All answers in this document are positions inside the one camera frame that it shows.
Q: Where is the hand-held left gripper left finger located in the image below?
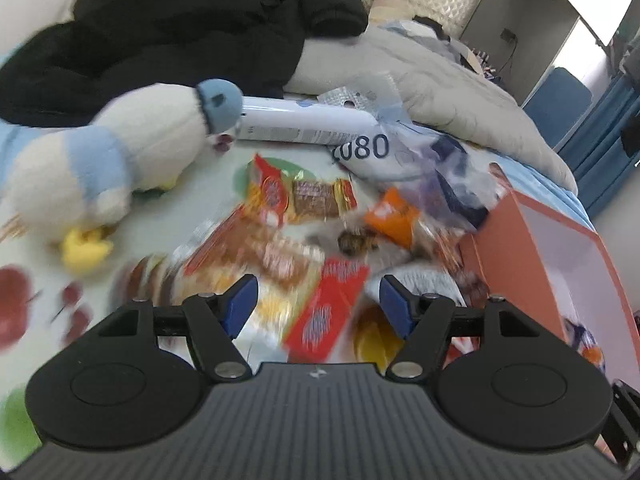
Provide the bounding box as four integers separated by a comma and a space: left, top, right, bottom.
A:
95, 275, 260, 383

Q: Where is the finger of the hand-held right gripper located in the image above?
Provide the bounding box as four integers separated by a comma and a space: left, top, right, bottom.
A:
600, 379, 640, 476

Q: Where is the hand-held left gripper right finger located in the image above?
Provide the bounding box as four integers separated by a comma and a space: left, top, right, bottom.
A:
379, 275, 543, 381

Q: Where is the red foil snack packet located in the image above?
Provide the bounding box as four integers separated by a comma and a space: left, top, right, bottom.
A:
284, 257, 371, 363

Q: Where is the pile of snack packets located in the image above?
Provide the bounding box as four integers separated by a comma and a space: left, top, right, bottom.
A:
175, 152, 481, 311

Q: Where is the orange snack packet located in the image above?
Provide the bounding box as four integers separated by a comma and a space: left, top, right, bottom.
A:
364, 187, 422, 248

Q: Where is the purple snack bag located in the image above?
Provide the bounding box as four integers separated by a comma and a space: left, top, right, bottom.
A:
562, 317, 606, 371

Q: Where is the pink cardboard box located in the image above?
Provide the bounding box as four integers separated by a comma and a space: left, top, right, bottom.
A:
457, 162, 640, 391

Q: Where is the crumpled clear plastic bag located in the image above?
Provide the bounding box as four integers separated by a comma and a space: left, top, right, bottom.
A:
317, 72, 501, 231

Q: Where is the white tube bottle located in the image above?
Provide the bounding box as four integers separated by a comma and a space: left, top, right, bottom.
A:
235, 97, 376, 145

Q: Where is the plush penguin toy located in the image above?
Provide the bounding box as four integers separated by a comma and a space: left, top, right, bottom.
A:
0, 78, 244, 273

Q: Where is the fruit-printed cloth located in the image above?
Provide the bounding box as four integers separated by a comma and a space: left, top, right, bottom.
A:
0, 140, 501, 461

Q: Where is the grey duvet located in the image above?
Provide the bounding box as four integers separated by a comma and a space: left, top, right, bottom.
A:
285, 25, 578, 193

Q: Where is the blue chair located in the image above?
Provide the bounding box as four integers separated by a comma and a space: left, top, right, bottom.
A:
522, 66, 593, 148

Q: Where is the blue curtain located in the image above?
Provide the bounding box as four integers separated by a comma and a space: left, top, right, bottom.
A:
557, 72, 640, 216

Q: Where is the black puffer jacket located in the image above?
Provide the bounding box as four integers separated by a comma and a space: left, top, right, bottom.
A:
0, 0, 369, 128

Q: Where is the black garment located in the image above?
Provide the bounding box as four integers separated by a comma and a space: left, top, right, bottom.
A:
414, 16, 453, 41

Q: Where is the black socket with cable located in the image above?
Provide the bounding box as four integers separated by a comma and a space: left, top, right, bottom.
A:
501, 29, 521, 81

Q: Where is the white wall cabinet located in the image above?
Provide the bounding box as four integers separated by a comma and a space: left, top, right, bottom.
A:
460, 0, 616, 106

